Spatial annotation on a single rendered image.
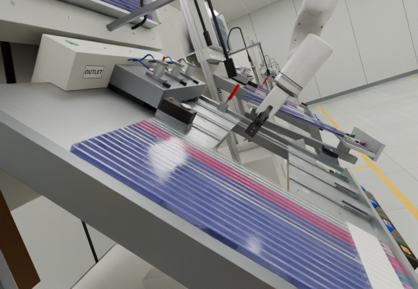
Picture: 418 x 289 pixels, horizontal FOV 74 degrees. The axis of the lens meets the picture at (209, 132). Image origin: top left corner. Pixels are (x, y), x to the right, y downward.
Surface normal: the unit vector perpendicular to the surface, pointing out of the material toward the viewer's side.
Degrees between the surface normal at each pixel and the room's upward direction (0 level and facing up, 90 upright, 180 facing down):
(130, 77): 90
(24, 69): 90
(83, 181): 90
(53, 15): 90
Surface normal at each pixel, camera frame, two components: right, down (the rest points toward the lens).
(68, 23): 0.91, -0.27
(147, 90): -0.26, 0.21
